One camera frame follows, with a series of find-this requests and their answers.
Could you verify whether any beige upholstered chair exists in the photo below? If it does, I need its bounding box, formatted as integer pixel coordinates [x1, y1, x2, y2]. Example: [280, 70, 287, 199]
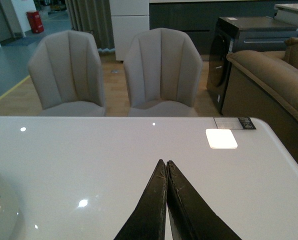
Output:
[123, 28, 203, 117]
[27, 30, 107, 117]

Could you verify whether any white cabinet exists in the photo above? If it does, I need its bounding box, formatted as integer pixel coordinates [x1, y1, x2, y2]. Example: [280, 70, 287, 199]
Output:
[109, 0, 150, 61]

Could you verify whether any dark grey washing machine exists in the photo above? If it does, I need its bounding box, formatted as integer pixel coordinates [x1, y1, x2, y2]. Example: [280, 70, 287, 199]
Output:
[206, 16, 298, 114]

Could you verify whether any right beige upholstered chair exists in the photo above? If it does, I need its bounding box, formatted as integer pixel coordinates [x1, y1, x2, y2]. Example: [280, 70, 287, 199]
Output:
[123, 28, 203, 117]

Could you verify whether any table corner label sticker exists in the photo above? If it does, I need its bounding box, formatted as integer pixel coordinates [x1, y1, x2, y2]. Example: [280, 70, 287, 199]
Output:
[213, 117, 257, 130]

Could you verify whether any red fire extinguisher box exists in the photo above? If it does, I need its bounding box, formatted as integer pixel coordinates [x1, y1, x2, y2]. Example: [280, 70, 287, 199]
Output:
[26, 10, 44, 34]

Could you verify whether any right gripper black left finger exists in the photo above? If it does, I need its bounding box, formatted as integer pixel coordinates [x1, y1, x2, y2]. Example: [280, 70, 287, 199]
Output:
[115, 159, 167, 240]

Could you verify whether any grey ribbed curtain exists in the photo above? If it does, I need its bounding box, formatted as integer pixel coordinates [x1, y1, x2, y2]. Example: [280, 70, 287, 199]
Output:
[65, 0, 115, 50]

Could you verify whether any white electric cooking pot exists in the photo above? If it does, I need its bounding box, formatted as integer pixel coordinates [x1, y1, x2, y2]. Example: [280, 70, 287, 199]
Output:
[0, 174, 19, 240]

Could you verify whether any left beige upholstered chair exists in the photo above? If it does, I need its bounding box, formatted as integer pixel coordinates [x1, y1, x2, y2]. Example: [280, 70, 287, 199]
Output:
[27, 30, 107, 117]

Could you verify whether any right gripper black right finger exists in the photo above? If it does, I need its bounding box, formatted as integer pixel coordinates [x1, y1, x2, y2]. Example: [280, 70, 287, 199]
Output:
[166, 160, 240, 240]

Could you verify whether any brown sofa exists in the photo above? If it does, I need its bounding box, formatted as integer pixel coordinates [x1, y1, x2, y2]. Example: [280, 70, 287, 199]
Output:
[222, 37, 298, 164]

